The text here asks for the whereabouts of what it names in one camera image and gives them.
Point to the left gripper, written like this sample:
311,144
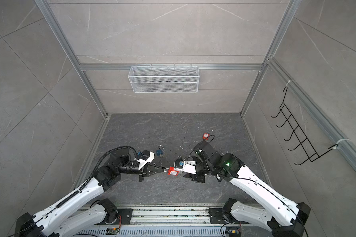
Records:
149,169

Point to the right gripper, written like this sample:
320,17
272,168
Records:
195,177

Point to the blue padlock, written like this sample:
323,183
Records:
160,151

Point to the red padlock long shackle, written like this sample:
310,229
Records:
173,172

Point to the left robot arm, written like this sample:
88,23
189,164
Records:
104,175

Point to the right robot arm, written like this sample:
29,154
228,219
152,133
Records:
233,170

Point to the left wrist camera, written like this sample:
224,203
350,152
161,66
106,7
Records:
145,158

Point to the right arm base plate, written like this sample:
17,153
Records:
220,216

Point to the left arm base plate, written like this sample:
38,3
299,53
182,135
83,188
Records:
122,216

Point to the aluminium rail front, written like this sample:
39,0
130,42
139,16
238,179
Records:
166,217

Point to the white wire mesh basket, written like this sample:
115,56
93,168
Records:
164,79

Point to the black wire hook rack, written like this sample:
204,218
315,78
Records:
299,134

